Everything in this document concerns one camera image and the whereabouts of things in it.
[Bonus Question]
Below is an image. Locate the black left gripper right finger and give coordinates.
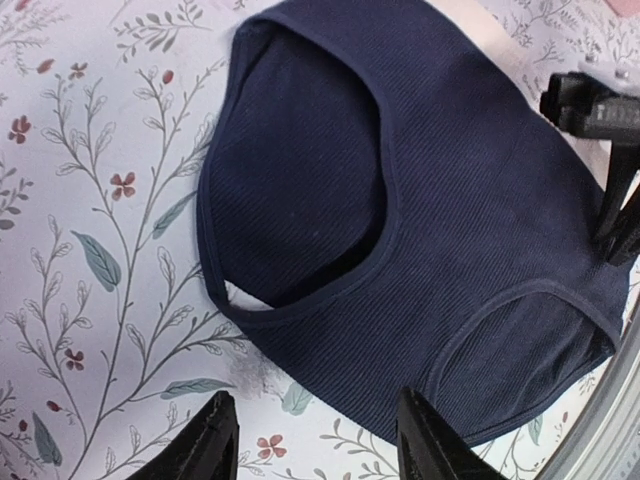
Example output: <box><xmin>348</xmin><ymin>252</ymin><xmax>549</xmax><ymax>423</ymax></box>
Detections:
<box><xmin>396</xmin><ymin>387</ymin><xmax>500</xmax><ymax>480</ymax></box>

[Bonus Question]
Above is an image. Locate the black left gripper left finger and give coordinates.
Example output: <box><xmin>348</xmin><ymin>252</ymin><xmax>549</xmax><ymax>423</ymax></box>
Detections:
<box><xmin>128</xmin><ymin>391</ymin><xmax>239</xmax><ymax>480</ymax></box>

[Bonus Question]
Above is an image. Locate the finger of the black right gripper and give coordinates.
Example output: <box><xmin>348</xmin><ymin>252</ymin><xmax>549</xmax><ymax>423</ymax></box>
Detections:
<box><xmin>539</xmin><ymin>72</ymin><xmax>639</xmax><ymax>266</ymax></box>

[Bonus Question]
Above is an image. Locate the navy underwear with cream waistband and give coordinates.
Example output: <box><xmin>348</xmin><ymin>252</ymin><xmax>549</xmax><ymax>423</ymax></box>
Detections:
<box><xmin>197</xmin><ymin>1</ymin><xmax>630</xmax><ymax>445</ymax></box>

